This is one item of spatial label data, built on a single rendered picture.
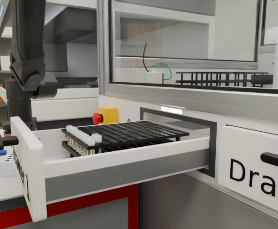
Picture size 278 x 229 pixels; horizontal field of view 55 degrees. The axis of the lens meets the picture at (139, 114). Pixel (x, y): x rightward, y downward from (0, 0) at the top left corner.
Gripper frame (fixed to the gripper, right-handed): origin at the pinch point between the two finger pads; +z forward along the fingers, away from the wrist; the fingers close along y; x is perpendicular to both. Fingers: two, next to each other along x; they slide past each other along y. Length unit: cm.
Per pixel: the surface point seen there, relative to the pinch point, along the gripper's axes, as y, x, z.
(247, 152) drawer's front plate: -36, -42, -9
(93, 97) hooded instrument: 66, -22, -9
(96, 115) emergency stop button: 14.9, -20.3, -7.4
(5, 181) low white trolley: -4.9, 3.5, 5.0
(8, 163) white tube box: -1.5, 3.3, 1.7
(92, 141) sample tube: -28.5, -17.1, -9.9
